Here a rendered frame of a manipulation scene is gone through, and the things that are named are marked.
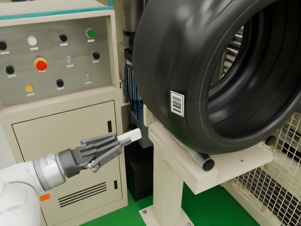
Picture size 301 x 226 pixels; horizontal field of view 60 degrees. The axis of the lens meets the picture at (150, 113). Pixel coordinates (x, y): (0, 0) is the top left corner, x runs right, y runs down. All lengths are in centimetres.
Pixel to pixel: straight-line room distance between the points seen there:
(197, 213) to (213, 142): 115
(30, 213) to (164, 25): 51
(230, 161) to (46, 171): 66
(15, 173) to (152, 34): 48
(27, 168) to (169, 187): 92
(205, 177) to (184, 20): 51
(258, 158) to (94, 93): 78
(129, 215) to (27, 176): 122
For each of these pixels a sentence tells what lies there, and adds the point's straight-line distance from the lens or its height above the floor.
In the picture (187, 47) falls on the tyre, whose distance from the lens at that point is 61.
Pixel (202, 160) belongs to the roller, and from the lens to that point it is 87.
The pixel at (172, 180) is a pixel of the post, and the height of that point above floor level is 43.
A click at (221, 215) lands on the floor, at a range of 191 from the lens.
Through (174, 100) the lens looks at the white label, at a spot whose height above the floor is 118.
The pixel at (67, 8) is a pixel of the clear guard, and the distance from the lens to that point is 117.
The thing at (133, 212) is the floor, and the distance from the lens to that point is 187.
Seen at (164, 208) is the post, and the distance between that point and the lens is 161.
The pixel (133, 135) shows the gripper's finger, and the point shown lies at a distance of 77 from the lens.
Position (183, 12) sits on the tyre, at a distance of 64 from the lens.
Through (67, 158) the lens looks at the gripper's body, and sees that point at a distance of 72.
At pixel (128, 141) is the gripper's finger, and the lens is 76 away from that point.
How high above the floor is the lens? 150
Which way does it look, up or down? 33 degrees down
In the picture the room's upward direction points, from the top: straight up
